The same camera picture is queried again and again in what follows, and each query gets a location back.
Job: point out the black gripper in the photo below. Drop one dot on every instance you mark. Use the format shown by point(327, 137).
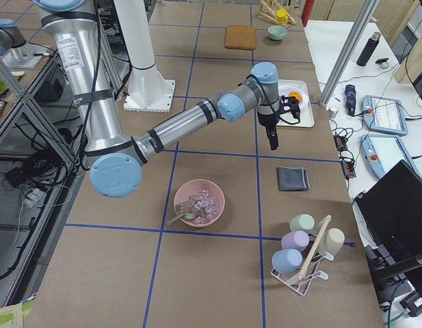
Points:
point(267, 120)

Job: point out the white round plate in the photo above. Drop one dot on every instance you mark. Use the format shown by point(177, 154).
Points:
point(285, 89)

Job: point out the orange fruit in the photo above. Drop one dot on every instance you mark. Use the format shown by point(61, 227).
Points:
point(297, 96)

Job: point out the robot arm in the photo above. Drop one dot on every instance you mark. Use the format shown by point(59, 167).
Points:
point(120, 144)

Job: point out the cream bear tray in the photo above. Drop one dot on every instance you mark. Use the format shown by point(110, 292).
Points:
point(306, 119)

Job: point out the grey folded cloth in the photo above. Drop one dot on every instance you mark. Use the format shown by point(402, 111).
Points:
point(292, 179)

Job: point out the small metal cup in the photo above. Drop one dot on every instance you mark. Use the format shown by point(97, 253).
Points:
point(332, 112)

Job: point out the folded dark blue umbrella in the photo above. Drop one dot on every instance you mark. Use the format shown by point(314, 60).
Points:
point(350, 99)

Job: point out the pink bowl with ice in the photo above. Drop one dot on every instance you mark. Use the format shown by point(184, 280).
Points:
point(200, 197)

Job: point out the green cup on rack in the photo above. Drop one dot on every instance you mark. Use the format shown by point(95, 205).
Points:
point(303, 222)

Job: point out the green ceramic bowl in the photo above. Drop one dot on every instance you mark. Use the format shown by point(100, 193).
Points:
point(276, 32)

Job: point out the wooden cutting board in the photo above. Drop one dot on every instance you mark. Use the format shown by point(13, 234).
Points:
point(240, 37)

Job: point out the purple cup on rack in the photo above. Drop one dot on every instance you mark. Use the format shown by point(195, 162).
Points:
point(297, 239)

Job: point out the teach pendant near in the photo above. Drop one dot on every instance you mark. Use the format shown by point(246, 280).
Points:
point(379, 153)

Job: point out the teach pendant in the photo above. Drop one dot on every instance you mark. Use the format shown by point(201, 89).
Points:
point(384, 115)
point(379, 153)

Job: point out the teach pendant far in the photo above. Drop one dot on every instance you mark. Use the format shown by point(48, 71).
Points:
point(384, 115)

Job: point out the yellow cup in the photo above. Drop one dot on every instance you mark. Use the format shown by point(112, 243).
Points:
point(282, 16)

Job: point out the metal scoop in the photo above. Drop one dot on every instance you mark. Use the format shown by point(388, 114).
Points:
point(183, 213)

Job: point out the black water bottle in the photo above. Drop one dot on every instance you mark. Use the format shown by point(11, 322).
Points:
point(368, 49)

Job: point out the beige cup on rack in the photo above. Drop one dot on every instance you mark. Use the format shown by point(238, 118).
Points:
point(331, 242)

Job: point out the wooden peg rack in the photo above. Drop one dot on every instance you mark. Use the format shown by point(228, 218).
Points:
point(267, 10)

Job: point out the blue cup on rack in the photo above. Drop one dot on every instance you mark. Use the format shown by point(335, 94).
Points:
point(286, 261)

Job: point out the black laptop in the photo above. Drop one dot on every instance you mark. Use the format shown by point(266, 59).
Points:
point(392, 210)

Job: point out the white cup rack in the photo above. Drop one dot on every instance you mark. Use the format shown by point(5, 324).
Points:
point(300, 280)

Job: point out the aluminium frame post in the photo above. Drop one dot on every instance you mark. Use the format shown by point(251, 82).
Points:
point(350, 44)

